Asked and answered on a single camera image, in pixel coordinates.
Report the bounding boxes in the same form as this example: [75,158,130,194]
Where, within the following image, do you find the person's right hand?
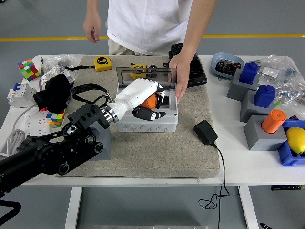
[82,16,102,44]

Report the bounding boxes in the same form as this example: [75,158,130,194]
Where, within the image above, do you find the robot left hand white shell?
[113,78,167,121]

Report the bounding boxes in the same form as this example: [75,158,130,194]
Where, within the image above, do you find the person's left hand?
[167,56,191,104]

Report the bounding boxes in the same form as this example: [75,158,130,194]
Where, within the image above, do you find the orange cylinder battery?
[140,94,158,108]
[261,109,287,134]

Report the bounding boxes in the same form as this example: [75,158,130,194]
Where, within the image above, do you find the grey electrical box with lid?
[113,66,179,133]

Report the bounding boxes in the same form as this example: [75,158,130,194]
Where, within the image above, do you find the shiny black flat device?
[170,42,207,88]

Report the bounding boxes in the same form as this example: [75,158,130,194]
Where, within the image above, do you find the white table leg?
[239,186,259,229]
[64,187,83,229]

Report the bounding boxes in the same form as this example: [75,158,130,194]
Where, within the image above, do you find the round yellow tape measure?
[130,62,149,81]

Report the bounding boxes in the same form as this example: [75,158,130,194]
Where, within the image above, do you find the square yellow tape measure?
[64,56,112,72]

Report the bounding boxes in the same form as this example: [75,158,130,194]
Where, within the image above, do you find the light blue bowl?
[211,52,245,80]

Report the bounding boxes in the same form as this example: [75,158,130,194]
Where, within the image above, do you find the clear plastic bag with parts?
[44,54,81,72]

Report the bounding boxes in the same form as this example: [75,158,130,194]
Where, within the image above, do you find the black table control panel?
[271,185,305,191]

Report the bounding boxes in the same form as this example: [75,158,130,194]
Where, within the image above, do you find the dark electronic parts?
[214,58,242,76]

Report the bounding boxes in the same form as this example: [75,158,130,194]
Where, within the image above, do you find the person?
[104,0,194,57]

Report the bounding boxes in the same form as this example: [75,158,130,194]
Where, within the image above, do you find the grey block holder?
[226,69,260,102]
[240,90,276,124]
[243,115,288,151]

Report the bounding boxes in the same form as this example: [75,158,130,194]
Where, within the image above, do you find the grey block with round hole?
[89,120,112,160]

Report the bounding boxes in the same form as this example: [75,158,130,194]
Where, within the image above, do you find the grey-brown mat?
[51,55,220,179]

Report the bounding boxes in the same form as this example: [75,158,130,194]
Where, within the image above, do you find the black plug adapter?
[193,120,218,145]

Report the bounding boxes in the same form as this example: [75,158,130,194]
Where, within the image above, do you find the white and purple packet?
[38,65,60,91]

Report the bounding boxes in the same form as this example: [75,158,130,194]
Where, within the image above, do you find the blue plastic block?
[239,62,260,85]
[253,85,276,108]

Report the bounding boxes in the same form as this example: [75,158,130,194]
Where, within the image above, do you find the blue plastic bin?
[277,119,305,167]

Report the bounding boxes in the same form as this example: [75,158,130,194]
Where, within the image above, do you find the black cloth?
[32,73,73,113]

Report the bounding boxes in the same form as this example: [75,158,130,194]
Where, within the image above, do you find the large colourful puzzle cube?
[17,59,41,82]

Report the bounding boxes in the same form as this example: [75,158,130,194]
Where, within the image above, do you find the small colourful puzzle cube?
[45,108,66,129]

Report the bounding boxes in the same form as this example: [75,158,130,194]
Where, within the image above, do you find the yellow lemon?
[285,127,305,155]

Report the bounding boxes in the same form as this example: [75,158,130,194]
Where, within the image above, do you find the clear bags of small parts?
[256,54,305,108]

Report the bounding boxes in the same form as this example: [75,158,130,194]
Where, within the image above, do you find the white power strip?
[23,110,52,146]

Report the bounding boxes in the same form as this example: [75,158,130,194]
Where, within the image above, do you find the black cord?
[198,142,240,229]

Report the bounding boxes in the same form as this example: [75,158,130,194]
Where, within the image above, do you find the white circuit breaker blue switch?
[6,82,38,108]

